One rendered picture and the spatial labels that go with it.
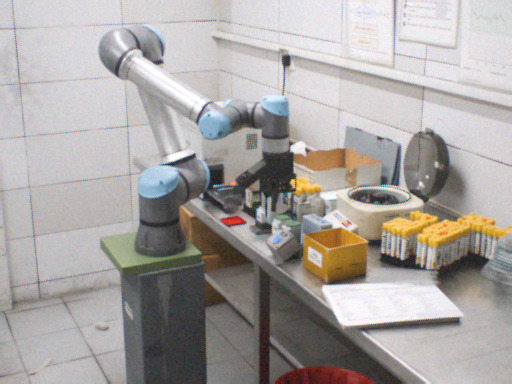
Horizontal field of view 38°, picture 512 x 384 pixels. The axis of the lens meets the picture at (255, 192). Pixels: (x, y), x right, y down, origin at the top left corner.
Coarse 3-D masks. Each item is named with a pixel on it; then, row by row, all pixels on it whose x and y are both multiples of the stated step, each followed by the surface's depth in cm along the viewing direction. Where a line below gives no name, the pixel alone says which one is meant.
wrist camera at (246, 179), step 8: (264, 160) 209; (272, 160) 208; (256, 168) 208; (264, 168) 207; (272, 168) 208; (240, 176) 207; (248, 176) 206; (256, 176) 206; (240, 184) 206; (248, 184) 206
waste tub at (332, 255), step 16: (304, 240) 211; (320, 240) 215; (336, 240) 217; (352, 240) 213; (304, 256) 212; (320, 256) 205; (336, 256) 202; (352, 256) 205; (320, 272) 206; (336, 272) 204; (352, 272) 207
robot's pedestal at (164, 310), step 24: (192, 264) 217; (144, 288) 212; (168, 288) 215; (192, 288) 218; (144, 312) 214; (168, 312) 217; (192, 312) 221; (144, 336) 216; (168, 336) 219; (192, 336) 223; (144, 360) 218; (168, 360) 222; (192, 360) 225
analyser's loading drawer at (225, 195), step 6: (210, 186) 275; (216, 186) 266; (222, 186) 267; (210, 192) 268; (216, 192) 266; (222, 192) 262; (228, 192) 263; (216, 198) 263; (222, 198) 262; (228, 198) 257; (234, 198) 259; (240, 198) 260; (228, 204) 258; (234, 204) 259; (240, 204) 260
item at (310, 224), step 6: (306, 216) 226; (312, 216) 226; (318, 216) 226; (306, 222) 225; (312, 222) 222; (318, 222) 221; (324, 222) 221; (306, 228) 226; (312, 228) 222; (318, 228) 220; (324, 228) 219; (330, 228) 220
